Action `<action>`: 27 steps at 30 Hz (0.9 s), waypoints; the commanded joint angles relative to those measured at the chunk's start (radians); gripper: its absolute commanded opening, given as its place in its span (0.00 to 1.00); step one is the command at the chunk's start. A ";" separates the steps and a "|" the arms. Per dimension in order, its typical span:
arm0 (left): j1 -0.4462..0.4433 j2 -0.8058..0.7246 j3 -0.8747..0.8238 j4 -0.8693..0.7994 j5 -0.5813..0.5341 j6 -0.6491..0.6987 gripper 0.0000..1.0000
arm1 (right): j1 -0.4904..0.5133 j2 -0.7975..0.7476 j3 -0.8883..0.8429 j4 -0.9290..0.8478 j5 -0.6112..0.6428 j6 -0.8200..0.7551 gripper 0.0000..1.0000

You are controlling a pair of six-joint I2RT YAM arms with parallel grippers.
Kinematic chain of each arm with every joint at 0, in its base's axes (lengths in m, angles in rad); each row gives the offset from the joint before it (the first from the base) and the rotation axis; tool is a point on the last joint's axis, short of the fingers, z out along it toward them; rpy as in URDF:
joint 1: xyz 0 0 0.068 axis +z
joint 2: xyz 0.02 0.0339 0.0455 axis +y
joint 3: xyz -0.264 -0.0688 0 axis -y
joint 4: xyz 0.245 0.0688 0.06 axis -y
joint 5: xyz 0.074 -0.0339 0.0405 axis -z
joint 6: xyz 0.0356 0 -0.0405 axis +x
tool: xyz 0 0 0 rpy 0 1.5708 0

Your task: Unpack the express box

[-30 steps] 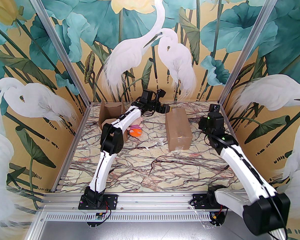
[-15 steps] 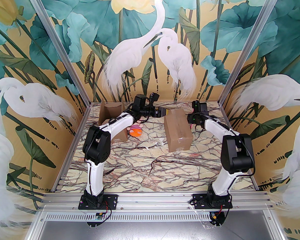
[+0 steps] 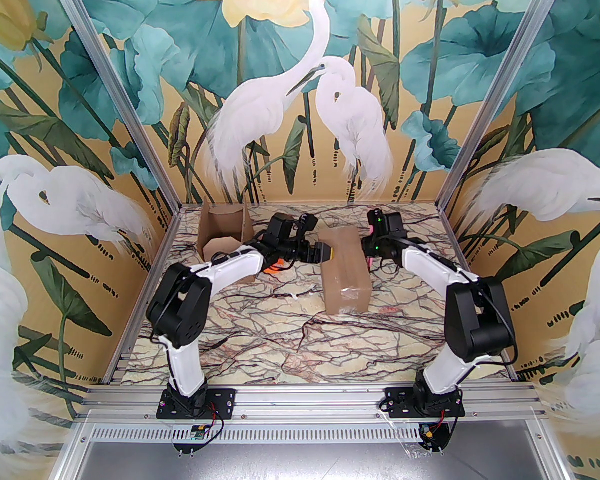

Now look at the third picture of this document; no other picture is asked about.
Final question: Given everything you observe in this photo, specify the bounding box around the long cardboard box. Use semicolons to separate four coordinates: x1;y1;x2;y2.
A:
319;225;373;315

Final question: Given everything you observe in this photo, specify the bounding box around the small cardboard box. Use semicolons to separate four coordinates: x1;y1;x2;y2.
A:
196;203;255;284

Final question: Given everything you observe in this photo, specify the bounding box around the slotted metal strip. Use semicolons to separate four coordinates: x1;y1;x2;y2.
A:
77;423;533;444

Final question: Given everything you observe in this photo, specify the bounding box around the clear plastic strip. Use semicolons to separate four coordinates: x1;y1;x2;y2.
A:
380;410;417;461

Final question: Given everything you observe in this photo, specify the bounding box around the grey metal panel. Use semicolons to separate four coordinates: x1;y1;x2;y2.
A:
55;442;548;480

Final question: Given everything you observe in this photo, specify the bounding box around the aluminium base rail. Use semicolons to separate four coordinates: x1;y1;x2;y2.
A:
75;384;541;424

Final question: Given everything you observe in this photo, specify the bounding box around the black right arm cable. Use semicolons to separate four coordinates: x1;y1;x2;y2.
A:
480;313;519;366

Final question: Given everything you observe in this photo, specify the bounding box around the yellow connector with wires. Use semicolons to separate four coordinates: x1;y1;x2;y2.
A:
417;408;455;455

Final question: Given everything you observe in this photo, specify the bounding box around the aluminium corner post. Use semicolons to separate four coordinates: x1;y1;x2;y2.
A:
439;0;572;210
47;0;182;210

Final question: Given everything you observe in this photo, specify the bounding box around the green circuit board with wires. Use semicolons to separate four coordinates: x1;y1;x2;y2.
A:
172;402;226;455

